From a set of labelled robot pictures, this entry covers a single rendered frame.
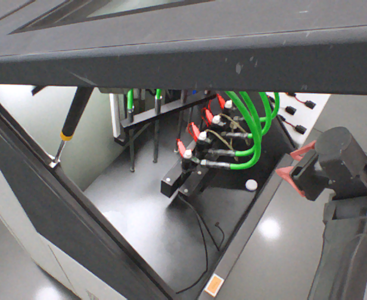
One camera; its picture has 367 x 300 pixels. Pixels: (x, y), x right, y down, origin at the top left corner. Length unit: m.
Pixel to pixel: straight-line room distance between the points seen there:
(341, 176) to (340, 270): 0.15
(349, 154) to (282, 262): 1.60
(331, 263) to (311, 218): 1.82
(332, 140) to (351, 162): 0.04
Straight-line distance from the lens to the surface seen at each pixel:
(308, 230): 2.28
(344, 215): 0.58
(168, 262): 1.13
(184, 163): 1.01
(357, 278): 0.52
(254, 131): 0.79
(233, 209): 1.23
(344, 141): 0.57
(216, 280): 0.99
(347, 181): 0.59
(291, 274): 2.14
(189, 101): 1.12
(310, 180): 0.68
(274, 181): 1.18
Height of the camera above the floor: 1.90
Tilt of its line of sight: 53 degrees down
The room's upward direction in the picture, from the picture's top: 9 degrees clockwise
